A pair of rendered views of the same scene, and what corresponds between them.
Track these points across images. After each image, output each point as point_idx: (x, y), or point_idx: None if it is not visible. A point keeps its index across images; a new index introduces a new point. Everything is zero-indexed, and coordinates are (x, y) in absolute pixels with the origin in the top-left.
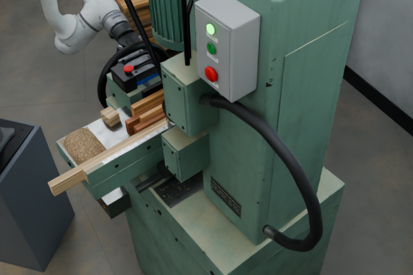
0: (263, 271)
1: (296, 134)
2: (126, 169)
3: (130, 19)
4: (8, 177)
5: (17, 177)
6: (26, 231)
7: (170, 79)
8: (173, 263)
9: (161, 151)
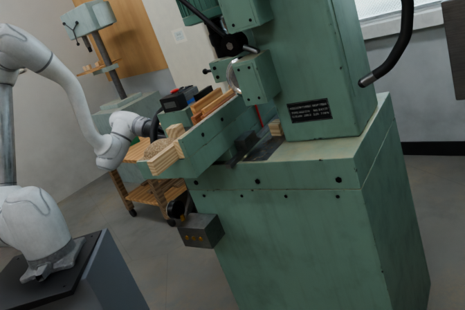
0: (378, 177)
1: None
2: (211, 141)
3: None
4: (93, 270)
5: (102, 274)
6: None
7: None
8: (291, 253)
9: (233, 127)
